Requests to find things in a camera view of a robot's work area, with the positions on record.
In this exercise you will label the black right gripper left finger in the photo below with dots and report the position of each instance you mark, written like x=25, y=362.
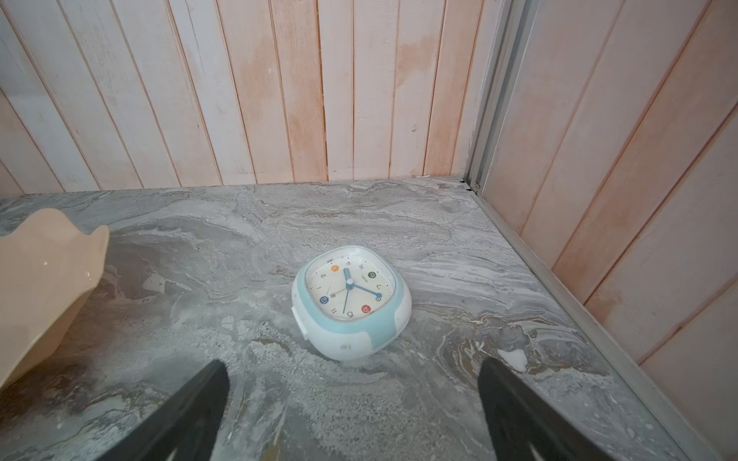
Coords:
x=185, y=427

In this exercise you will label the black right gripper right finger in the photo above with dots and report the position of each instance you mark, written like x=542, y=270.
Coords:
x=522, y=426

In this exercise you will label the white and blue alarm clock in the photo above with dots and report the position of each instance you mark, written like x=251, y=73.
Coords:
x=350, y=303

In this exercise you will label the peach scalloped fruit bowl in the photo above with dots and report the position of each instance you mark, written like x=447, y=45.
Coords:
x=49, y=268

